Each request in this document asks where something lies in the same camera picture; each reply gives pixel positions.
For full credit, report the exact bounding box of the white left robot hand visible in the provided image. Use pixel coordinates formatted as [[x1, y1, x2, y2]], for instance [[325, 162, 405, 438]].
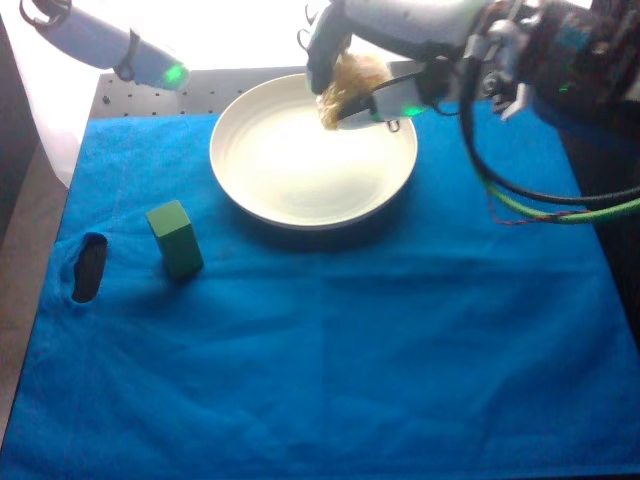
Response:
[[19, 0, 192, 94]]

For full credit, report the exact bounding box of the green block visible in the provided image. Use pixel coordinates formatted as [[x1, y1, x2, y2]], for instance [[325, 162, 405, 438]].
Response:
[[145, 199, 205, 280]]

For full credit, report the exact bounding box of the white round plate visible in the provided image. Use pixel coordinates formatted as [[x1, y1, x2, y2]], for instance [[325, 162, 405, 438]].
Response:
[[209, 73, 419, 231]]

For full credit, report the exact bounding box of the white backdrop sheet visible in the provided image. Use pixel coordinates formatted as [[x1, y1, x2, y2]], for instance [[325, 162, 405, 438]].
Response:
[[0, 0, 416, 189]]

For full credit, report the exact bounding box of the blue cloth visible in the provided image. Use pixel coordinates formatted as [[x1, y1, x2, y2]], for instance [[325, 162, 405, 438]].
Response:
[[0, 102, 640, 480]]

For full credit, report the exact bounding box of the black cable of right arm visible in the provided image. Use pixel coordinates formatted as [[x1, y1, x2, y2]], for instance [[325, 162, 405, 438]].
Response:
[[458, 62, 640, 207]]

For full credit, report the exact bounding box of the green cable of right arm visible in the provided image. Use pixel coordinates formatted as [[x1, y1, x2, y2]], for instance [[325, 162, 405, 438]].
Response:
[[472, 164, 640, 227]]

